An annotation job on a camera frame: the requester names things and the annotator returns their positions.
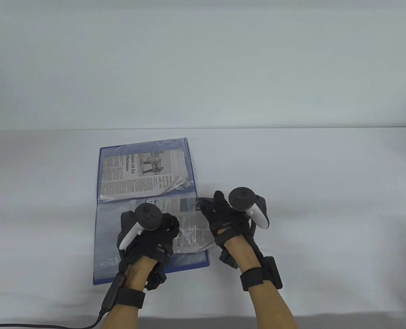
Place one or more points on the person's left hand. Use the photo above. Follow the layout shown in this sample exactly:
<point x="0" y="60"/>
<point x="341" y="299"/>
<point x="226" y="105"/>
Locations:
<point x="151" y="243"/>

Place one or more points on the person's right hand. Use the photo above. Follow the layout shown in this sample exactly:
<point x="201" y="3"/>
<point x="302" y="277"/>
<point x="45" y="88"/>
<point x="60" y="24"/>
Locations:
<point x="230" y="233"/>

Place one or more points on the blue folder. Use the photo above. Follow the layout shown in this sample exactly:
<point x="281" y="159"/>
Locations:
<point x="107" y="246"/>

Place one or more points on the newspaper with bright blue masthead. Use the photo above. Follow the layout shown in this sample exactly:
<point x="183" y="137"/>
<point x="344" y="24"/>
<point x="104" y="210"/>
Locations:
<point x="186" y="205"/>

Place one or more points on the newspaper with dense text columns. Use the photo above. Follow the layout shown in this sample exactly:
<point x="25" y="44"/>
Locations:
<point x="144" y="185"/>

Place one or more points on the person's right forearm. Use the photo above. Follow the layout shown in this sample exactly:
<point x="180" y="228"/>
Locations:
<point x="273" y="308"/>

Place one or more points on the person's left forearm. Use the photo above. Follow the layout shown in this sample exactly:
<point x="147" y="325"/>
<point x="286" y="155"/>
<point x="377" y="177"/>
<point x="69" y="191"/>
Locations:
<point x="122" y="318"/>

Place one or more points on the white and black left controller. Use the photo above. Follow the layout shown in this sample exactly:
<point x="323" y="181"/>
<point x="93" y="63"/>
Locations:
<point x="148" y="214"/>

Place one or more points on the white and black controller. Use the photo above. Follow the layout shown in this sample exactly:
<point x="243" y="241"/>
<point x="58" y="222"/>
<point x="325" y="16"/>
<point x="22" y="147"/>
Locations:
<point x="242" y="198"/>
<point x="148" y="214"/>

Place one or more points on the white and black right controller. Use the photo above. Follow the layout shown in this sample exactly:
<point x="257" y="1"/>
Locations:
<point x="242" y="198"/>

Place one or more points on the black right wrist camera band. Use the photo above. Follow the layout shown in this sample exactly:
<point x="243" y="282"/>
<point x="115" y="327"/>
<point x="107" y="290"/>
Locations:
<point x="252" y="279"/>

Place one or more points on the black wrist camera band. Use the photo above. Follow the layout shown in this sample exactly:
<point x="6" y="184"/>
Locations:
<point x="131" y="297"/>
<point x="252" y="279"/>

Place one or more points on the black left wrist camera band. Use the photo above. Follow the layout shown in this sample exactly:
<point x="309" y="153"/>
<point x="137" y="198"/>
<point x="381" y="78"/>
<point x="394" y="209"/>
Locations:
<point x="131" y="297"/>

